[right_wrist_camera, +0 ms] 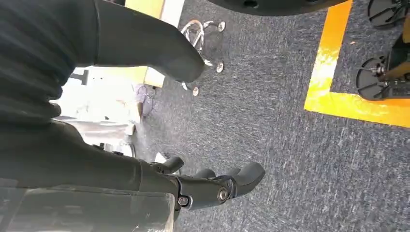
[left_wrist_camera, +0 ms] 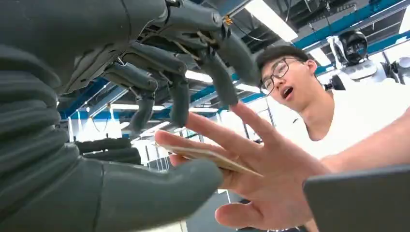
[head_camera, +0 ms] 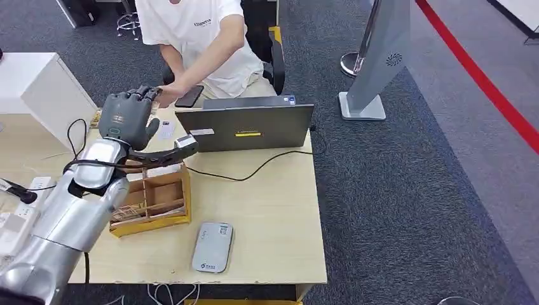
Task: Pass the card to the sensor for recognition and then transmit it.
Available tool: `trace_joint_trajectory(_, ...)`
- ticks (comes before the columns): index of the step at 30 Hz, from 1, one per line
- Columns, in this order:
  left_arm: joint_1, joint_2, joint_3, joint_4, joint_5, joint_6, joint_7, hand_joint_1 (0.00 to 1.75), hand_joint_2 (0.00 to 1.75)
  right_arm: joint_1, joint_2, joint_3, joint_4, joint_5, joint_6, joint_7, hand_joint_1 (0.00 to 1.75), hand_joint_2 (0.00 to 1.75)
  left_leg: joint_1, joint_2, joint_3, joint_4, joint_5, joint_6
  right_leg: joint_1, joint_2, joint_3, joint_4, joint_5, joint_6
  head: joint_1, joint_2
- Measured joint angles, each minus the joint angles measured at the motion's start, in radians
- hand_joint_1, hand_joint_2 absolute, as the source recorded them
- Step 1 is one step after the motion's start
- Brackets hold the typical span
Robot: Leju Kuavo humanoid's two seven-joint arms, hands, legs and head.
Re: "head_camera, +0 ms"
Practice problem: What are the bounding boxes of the person's left hand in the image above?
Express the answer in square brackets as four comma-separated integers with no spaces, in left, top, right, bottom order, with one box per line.
[156,83,188,109]

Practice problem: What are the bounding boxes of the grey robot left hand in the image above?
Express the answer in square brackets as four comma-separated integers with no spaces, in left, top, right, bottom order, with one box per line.
[98,85,163,151]

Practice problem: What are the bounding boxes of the black smartphone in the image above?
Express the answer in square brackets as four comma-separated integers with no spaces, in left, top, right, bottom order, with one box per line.
[174,85,205,109]

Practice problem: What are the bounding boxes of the person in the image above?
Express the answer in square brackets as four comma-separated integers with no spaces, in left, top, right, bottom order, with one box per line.
[134,0,279,109]

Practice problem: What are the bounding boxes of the chrome stool base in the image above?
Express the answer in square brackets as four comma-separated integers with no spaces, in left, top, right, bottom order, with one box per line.
[116,0,142,41]

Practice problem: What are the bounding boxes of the white cabinet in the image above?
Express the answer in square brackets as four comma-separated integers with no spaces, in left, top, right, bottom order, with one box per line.
[0,52,99,151]

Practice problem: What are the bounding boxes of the wooden card box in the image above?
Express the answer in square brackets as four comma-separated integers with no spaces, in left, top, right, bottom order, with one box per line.
[108,163,193,239]

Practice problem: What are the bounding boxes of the grey laptop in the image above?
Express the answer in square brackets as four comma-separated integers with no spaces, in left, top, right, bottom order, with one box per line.
[174,95,315,153]

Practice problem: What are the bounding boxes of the long gold card stack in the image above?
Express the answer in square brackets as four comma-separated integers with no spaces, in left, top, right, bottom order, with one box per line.
[111,206,186,225]

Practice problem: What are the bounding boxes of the black office chair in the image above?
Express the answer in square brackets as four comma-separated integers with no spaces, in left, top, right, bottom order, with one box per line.
[242,0,286,96]

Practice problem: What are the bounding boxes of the black cabinet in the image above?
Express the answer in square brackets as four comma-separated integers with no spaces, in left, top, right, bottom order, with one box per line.
[57,0,101,28]

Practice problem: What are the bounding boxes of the black power plug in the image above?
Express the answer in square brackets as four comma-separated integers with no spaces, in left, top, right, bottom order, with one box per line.
[0,179,39,205]

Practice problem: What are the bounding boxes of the white power strip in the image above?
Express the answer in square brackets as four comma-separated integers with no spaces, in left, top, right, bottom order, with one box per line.
[0,177,57,257]

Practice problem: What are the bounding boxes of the grey kiosk stand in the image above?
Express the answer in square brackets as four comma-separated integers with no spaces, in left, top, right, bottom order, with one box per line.
[338,0,411,121]

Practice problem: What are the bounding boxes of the yellow desk base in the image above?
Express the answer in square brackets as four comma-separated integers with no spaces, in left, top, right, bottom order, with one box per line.
[184,299,304,305]

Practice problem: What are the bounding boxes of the round chrome base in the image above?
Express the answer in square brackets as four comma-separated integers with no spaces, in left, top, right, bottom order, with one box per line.
[437,296,481,305]

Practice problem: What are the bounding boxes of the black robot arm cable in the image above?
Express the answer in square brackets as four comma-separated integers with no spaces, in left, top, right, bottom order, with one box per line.
[63,156,146,174]

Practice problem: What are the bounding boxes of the thin white cable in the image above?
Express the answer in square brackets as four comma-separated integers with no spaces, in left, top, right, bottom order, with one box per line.
[42,149,72,161]

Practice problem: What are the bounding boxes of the black laptop power cable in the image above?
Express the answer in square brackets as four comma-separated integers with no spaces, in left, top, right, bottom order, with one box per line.
[67,119,327,182]

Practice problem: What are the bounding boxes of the white cables under desk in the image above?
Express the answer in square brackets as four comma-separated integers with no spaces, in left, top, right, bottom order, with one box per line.
[147,284,201,305]

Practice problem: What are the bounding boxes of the chrome stanchion post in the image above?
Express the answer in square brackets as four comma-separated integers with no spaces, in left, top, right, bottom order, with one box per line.
[340,0,380,78]

